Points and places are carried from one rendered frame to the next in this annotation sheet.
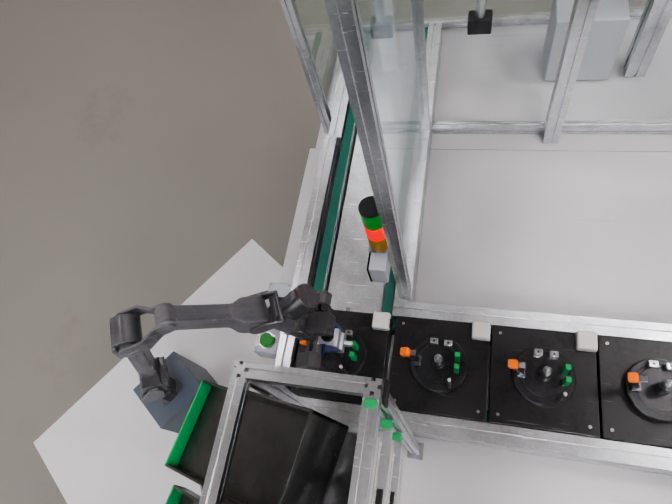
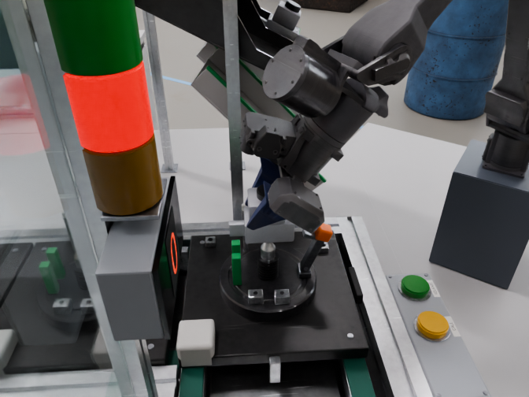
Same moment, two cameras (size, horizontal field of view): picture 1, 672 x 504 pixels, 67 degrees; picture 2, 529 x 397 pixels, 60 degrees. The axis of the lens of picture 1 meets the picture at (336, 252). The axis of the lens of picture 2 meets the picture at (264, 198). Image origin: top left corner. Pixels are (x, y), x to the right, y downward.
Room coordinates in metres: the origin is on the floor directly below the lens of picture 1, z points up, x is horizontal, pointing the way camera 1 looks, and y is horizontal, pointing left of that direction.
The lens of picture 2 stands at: (0.81, -0.18, 1.45)
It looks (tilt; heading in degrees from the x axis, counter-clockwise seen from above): 35 degrees down; 145
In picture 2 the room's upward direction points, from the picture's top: straight up
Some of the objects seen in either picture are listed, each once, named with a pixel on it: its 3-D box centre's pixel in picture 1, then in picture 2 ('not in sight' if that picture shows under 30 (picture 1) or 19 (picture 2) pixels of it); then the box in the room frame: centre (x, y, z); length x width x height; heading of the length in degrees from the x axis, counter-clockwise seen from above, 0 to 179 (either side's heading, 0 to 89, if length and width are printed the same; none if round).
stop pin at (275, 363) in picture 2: not in sight; (275, 369); (0.53, 0.03, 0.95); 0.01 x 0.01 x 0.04; 58
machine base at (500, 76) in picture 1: (510, 152); not in sight; (1.10, -0.84, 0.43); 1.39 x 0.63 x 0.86; 58
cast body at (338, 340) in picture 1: (334, 339); (260, 212); (0.42, 0.09, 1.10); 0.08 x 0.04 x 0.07; 59
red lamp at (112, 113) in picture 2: (375, 226); (109, 102); (0.53, -0.10, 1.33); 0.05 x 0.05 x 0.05
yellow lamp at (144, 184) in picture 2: (378, 237); (123, 167); (0.53, -0.10, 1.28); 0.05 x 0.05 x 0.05
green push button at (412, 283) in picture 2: (267, 340); (414, 288); (0.55, 0.28, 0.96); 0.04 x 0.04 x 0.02
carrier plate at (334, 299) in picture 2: (341, 354); (268, 288); (0.43, 0.10, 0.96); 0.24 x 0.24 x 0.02; 58
